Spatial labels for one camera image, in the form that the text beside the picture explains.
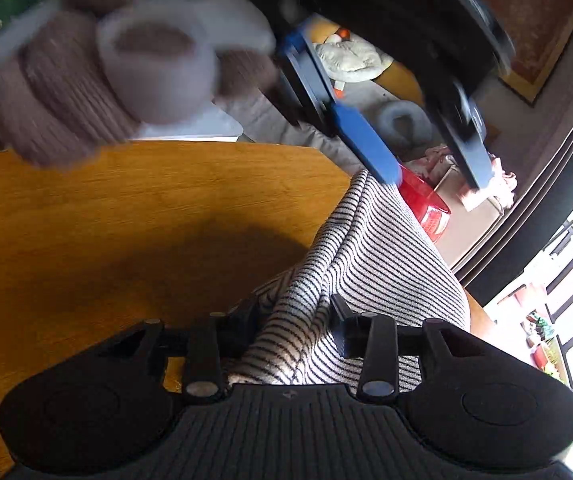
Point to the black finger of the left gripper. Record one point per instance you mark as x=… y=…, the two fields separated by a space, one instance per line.
x=459 y=122

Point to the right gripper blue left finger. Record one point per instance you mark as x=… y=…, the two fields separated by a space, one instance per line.
x=243 y=326

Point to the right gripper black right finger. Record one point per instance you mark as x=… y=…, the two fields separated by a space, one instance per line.
x=348 y=328

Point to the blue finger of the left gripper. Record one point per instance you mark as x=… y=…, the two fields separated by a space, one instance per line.
x=304 y=95

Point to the grey striped knit garment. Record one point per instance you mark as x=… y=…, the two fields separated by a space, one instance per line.
x=374 y=254

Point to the grey neck pillow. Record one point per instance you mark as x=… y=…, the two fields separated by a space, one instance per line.
x=403 y=125

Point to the white goose plush toy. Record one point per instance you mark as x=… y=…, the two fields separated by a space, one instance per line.
x=351 y=59

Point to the grey covered sofa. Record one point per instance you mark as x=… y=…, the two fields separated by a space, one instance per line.
x=275 y=118

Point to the red round stool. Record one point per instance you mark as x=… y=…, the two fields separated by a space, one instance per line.
x=429 y=209

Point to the red framed picture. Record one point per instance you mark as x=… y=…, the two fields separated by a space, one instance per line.
x=540 y=31

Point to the beige cabinet box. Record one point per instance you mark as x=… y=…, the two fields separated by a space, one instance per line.
x=465 y=228

